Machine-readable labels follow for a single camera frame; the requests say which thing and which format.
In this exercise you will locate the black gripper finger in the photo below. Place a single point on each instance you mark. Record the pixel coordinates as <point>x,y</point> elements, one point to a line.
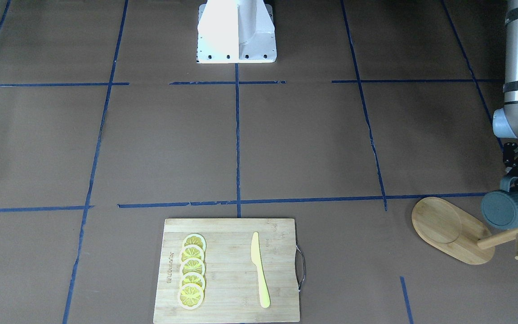
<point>510,160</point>

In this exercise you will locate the blue ribbed cup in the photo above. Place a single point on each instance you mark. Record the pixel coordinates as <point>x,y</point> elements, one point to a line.
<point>500,207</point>

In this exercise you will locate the wooden cup storage rack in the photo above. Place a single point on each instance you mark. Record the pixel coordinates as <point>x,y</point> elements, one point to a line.
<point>457,233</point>

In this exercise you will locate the yellow plastic knife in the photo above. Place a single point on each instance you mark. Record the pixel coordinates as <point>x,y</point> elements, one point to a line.
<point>256,259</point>

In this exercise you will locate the wooden cutting board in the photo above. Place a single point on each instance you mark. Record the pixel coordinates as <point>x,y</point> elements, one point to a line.
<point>231,294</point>

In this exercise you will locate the white pedestal column base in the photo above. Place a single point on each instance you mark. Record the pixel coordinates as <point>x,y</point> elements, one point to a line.
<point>236,31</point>

